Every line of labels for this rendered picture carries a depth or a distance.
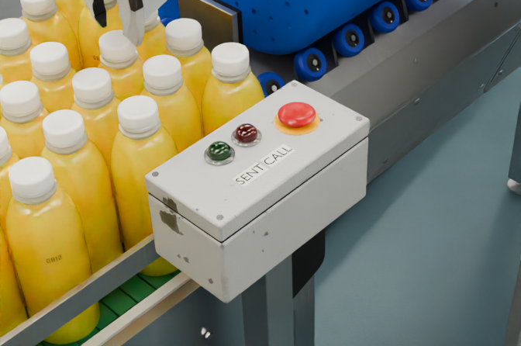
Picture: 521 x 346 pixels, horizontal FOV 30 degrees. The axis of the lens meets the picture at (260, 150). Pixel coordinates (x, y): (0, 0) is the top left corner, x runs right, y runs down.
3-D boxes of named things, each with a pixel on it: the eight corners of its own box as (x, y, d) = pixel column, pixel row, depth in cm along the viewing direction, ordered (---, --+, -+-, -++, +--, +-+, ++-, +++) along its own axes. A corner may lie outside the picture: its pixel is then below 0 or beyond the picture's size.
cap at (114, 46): (99, 65, 104) (97, 51, 102) (101, 45, 107) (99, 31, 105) (136, 64, 104) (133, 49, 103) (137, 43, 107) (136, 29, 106)
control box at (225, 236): (367, 196, 99) (370, 115, 92) (226, 306, 88) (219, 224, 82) (295, 153, 105) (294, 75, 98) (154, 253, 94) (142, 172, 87)
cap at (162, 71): (165, 65, 103) (163, 50, 102) (189, 79, 101) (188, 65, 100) (136, 81, 101) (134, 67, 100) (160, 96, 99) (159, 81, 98)
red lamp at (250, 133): (263, 136, 91) (262, 126, 90) (246, 148, 90) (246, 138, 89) (246, 127, 92) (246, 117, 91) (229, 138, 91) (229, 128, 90)
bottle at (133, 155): (132, 283, 104) (108, 150, 92) (122, 239, 109) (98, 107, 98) (196, 269, 105) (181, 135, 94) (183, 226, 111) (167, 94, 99)
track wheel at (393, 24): (392, -7, 132) (383, -3, 134) (371, 6, 130) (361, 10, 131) (407, 22, 133) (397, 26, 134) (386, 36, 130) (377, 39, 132)
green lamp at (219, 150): (236, 154, 89) (236, 144, 88) (219, 166, 88) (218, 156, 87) (219, 144, 90) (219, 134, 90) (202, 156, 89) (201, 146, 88)
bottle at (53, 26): (32, 122, 127) (4, -2, 115) (86, 109, 128) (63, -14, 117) (43, 154, 121) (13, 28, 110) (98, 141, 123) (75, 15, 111)
